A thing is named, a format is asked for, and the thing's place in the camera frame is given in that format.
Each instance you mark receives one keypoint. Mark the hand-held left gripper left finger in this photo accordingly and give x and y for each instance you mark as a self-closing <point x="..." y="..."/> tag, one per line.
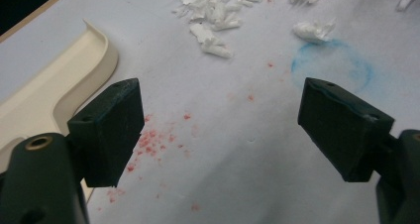
<point x="105" y="134"/>

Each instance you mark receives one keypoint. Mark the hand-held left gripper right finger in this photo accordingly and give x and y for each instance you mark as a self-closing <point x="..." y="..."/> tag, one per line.
<point x="343" y="131"/>

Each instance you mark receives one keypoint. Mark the cream plastic dustpan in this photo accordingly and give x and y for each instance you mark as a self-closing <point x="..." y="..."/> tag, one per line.
<point x="33" y="85"/>

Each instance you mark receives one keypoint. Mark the pile of white paper scraps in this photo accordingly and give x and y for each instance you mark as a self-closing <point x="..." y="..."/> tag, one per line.
<point x="214" y="16"/>

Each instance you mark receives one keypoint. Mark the white table cover sheet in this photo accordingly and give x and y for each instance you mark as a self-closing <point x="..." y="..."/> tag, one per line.
<point x="231" y="134"/>

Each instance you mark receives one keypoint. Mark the wooden table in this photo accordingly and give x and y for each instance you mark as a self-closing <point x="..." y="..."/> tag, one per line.
<point x="36" y="12"/>

